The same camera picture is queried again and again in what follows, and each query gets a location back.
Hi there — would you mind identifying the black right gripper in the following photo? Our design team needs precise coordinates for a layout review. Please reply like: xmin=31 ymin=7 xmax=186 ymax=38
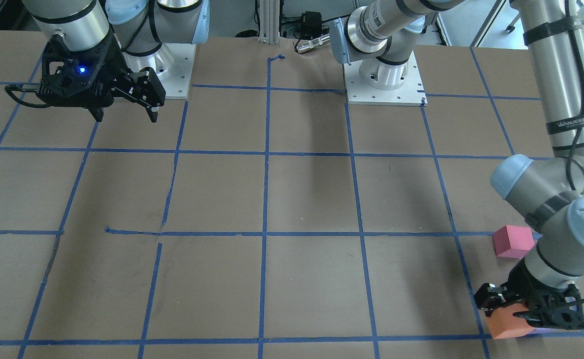
xmin=5 ymin=35 xmax=166 ymax=123

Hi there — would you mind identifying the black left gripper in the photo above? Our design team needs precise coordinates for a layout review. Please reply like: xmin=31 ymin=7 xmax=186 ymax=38
xmin=474 ymin=260 xmax=584 ymax=330

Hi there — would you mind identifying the orange foam block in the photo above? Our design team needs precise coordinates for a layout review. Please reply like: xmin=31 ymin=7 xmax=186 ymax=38
xmin=485 ymin=304 xmax=535 ymax=340

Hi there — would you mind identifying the purple foam block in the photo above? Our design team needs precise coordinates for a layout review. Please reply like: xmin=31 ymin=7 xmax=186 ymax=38
xmin=533 ymin=328 xmax=559 ymax=334

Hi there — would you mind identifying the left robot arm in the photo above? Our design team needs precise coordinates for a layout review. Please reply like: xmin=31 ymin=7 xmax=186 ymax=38
xmin=305 ymin=45 xmax=552 ymax=341

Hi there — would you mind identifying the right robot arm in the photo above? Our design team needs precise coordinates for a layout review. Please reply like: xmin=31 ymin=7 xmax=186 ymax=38
xmin=5 ymin=0 xmax=210 ymax=123

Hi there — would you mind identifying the pink foam block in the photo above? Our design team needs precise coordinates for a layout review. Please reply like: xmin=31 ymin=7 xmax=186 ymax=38
xmin=492 ymin=225 xmax=535 ymax=259

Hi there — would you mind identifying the brown paper table cover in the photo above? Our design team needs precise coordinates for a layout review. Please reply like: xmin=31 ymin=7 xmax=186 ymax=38
xmin=0 ymin=31 xmax=584 ymax=359

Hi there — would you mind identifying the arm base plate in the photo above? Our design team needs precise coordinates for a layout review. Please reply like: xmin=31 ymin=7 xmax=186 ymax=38
xmin=343 ymin=52 xmax=428 ymax=107
xmin=124 ymin=43 xmax=198 ymax=100

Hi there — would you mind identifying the aluminium frame post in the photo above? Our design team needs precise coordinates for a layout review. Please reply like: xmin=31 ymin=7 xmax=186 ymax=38
xmin=257 ymin=0 xmax=282 ymax=47

